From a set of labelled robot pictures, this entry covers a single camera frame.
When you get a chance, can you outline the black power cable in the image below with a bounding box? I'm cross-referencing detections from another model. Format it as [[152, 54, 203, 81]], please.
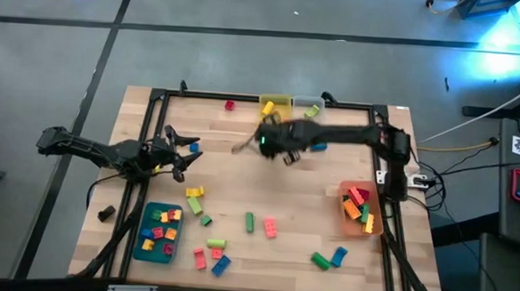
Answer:
[[416, 156, 520, 182]]

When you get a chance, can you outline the blue crate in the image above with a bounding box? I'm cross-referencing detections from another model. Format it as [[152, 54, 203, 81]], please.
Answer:
[[453, 0, 520, 22]]

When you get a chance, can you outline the teal plastic bin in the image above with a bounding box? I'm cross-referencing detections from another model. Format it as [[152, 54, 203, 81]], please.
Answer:
[[131, 199, 185, 265]]

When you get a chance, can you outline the yellow-orange long brick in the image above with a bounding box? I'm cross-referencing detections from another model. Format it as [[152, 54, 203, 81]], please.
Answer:
[[362, 213, 376, 235], [342, 198, 363, 222]]

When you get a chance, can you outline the red long studded brick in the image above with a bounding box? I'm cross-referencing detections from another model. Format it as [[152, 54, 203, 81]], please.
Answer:
[[347, 186, 367, 208]]

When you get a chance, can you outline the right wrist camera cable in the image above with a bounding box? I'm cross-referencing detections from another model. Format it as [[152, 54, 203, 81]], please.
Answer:
[[230, 133, 259, 156]]

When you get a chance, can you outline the orange transparent bin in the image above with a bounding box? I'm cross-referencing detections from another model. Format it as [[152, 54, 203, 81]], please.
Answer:
[[334, 179, 387, 239]]

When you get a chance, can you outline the silver metal bracket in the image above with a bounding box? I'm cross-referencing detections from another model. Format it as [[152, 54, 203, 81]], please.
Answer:
[[107, 282, 159, 291]]

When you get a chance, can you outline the pink arch block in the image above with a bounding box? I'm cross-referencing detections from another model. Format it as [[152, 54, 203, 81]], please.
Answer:
[[191, 247, 208, 271]]

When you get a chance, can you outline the clear plastic bin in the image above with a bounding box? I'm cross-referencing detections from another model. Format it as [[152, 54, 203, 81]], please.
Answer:
[[290, 94, 328, 124]]

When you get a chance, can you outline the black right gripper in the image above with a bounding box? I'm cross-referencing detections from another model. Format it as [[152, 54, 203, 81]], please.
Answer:
[[254, 119, 305, 167]]

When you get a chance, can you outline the yellow transparent bin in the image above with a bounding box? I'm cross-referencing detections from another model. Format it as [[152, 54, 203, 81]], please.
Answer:
[[257, 93, 295, 126]]

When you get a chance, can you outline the grey side desk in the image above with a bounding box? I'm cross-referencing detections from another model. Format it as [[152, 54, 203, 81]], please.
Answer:
[[493, 117, 520, 240]]

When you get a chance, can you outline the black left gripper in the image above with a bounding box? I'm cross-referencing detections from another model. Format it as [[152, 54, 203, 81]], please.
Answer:
[[143, 123, 206, 185]]

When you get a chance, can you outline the blue long studded brick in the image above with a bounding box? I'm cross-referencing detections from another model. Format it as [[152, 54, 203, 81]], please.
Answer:
[[210, 255, 232, 279]]

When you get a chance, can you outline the white power strip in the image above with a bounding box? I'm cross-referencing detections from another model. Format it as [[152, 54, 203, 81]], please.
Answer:
[[407, 173, 431, 190]]

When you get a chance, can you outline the yellow arch block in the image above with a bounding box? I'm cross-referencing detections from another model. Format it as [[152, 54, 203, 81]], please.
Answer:
[[185, 184, 207, 199]]

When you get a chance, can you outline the orange floor cable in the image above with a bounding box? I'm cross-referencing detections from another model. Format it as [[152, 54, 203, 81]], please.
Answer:
[[425, 0, 472, 18]]

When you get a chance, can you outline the small black object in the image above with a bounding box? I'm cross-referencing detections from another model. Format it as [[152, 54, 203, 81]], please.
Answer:
[[96, 204, 118, 224]]

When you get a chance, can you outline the blue arch block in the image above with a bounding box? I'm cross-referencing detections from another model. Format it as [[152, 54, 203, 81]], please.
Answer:
[[329, 246, 349, 270]]

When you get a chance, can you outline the pink long studded brick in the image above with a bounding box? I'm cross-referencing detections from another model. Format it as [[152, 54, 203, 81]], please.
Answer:
[[263, 216, 280, 240]]

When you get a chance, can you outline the white floor cable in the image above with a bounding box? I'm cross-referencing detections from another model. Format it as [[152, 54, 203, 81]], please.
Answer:
[[418, 69, 520, 150]]

